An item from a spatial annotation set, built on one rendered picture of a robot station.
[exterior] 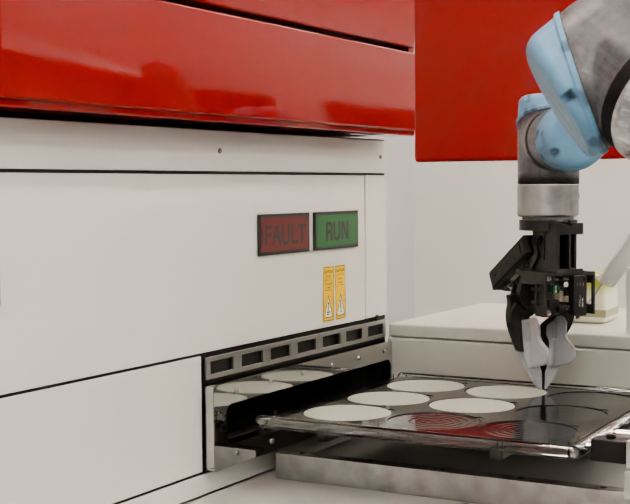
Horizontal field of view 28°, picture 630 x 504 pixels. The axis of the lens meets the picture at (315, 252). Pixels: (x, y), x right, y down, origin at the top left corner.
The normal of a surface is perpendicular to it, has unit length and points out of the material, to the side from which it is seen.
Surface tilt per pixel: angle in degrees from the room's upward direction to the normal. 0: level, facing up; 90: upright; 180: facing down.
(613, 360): 90
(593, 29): 63
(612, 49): 68
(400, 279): 90
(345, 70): 90
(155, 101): 90
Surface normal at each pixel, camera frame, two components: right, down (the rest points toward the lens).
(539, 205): -0.40, 0.05
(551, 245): -0.94, 0.03
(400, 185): 0.87, 0.02
